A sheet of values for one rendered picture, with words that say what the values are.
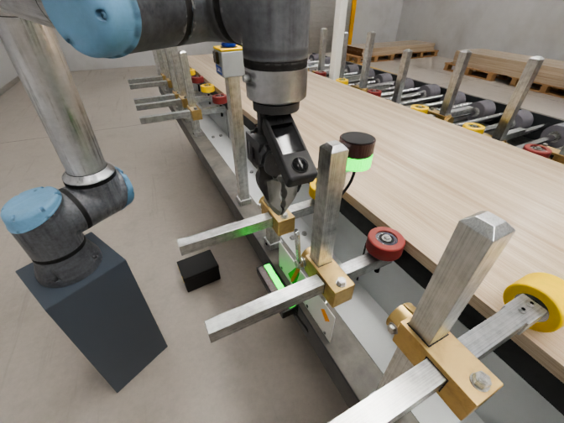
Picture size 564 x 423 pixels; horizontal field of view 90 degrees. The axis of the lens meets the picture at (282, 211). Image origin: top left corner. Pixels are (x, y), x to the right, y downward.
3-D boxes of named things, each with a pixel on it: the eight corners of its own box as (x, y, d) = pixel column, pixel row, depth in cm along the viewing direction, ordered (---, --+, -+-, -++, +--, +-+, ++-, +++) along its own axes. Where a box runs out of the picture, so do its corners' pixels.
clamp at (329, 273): (331, 308, 58) (335, 293, 55) (300, 264, 68) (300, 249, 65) (354, 298, 60) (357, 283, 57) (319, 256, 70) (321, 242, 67)
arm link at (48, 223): (18, 250, 88) (-19, 205, 78) (73, 220, 100) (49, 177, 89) (44, 268, 82) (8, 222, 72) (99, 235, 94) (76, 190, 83)
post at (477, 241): (381, 421, 54) (498, 235, 25) (369, 403, 57) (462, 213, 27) (395, 412, 55) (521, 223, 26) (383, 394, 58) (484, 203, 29)
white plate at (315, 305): (328, 343, 65) (333, 318, 59) (278, 266, 83) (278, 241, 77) (330, 342, 65) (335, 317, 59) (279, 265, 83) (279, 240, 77)
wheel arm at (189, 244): (182, 258, 70) (178, 246, 67) (180, 250, 72) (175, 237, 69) (329, 211, 85) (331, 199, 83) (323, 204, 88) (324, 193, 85)
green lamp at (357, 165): (350, 174, 47) (352, 163, 46) (330, 159, 52) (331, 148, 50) (378, 166, 49) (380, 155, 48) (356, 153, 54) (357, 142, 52)
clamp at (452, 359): (456, 425, 34) (474, 409, 31) (379, 331, 44) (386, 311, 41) (489, 398, 36) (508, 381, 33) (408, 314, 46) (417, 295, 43)
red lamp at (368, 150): (352, 161, 46) (354, 148, 44) (331, 147, 50) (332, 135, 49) (381, 154, 48) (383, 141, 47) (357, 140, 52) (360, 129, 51)
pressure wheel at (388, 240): (374, 289, 65) (386, 253, 58) (352, 265, 71) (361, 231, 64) (400, 276, 68) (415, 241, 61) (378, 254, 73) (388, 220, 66)
